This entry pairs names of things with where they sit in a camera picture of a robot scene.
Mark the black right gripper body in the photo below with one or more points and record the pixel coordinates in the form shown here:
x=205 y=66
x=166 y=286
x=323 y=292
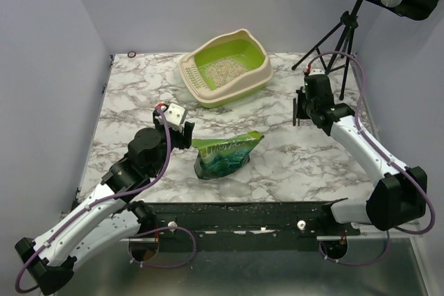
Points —
x=299 y=108

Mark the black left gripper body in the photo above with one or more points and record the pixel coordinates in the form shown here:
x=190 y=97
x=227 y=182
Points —
x=176 y=139

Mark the green cat litter bag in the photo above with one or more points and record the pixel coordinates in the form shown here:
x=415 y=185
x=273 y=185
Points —
x=218 y=158

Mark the clear plastic litter scoop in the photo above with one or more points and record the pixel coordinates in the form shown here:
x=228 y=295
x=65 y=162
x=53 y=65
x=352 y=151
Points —
x=219 y=190

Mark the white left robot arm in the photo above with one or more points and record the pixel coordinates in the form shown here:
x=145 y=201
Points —
x=108 y=214

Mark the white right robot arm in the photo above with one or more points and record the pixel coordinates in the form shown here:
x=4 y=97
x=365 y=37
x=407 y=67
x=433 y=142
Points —
x=399 y=190

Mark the clean litter pile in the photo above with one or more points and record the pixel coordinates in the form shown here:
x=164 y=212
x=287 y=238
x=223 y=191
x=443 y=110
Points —
x=223 y=71

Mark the green and beige litter box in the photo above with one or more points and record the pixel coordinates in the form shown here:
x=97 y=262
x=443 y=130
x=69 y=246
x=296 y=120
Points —
x=240 y=45

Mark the black tripod stand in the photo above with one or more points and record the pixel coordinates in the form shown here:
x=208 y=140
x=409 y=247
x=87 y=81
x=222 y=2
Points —
x=349 y=23

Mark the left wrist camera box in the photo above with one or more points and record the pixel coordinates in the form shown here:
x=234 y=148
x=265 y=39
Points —
x=174 y=114

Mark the black mounting rail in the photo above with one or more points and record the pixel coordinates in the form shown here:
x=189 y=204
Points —
x=240 y=226

